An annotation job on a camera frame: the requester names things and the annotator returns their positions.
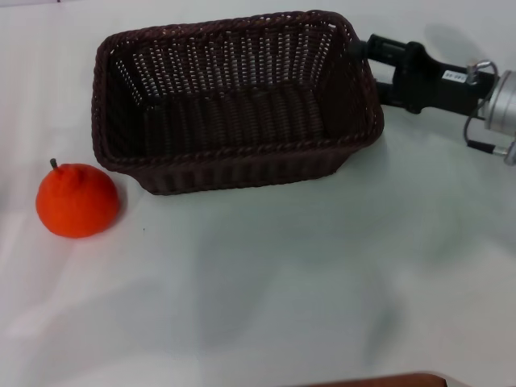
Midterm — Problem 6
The white tablecloth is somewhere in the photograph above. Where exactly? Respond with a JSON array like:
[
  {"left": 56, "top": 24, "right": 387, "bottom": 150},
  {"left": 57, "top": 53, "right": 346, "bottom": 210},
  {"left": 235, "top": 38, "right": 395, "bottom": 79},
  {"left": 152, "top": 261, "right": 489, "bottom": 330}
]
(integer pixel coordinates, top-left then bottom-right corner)
[{"left": 0, "top": 0, "right": 516, "bottom": 387}]

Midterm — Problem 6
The brown wooden edge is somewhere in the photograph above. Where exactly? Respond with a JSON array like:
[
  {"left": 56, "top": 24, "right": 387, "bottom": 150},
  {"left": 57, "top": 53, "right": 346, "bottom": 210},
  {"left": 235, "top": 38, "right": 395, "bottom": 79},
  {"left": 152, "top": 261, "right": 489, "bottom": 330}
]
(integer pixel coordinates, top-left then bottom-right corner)
[{"left": 298, "top": 372, "right": 448, "bottom": 387}]

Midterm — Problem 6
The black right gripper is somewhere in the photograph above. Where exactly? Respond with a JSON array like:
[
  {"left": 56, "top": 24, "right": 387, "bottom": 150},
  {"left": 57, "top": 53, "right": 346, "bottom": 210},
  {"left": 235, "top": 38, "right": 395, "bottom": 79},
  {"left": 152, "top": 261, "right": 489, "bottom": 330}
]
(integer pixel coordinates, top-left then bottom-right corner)
[{"left": 351, "top": 34, "right": 493, "bottom": 118}]

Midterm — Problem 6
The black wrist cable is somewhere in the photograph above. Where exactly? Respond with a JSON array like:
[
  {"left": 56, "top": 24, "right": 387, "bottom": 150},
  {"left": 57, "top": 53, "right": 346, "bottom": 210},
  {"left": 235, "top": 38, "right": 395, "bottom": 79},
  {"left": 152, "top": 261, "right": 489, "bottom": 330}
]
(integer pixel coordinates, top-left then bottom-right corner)
[{"left": 462, "top": 115, "right": 510, "bottom": 155}]

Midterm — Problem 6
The silver cable connector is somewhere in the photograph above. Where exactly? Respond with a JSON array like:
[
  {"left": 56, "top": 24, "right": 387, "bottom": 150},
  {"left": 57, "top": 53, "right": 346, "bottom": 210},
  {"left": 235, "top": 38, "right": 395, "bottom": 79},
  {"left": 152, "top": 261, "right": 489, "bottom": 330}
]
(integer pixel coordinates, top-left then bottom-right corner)
[{"left": 466, "top": 59, "right": 496, "bottom": 85}]

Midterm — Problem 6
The dark brown woven basket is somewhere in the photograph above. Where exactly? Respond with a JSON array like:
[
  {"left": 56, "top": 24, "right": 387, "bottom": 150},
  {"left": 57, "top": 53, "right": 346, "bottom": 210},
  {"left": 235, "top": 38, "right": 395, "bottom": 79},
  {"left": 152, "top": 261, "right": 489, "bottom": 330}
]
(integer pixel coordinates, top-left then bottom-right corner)
[{"left": 91, "top": 10, "right": 386, "bottom": 196}]

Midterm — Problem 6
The orange toy fruit with stem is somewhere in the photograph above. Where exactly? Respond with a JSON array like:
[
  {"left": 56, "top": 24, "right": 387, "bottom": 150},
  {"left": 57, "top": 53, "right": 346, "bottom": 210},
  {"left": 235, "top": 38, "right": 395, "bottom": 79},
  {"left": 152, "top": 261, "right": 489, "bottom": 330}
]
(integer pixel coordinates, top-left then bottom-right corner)
[{"left": 35, "top": 158, "right": 121, "bottom": 239}]

